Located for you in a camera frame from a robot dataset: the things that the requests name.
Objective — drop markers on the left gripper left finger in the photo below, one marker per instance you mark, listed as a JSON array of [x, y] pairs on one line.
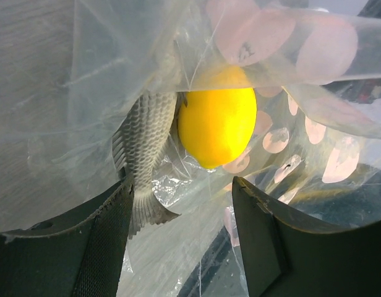
[[78, 253]]

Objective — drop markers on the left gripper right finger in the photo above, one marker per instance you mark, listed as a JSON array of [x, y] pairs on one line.
[[286, 252]]

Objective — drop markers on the yellow fake fruit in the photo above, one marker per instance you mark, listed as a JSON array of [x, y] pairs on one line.
[[215, 126]]

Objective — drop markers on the clear zip top bag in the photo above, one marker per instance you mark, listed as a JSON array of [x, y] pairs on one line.
[[71, 70]]

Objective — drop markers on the grey fake fish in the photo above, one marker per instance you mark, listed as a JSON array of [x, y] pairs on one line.
[[139, 145]]

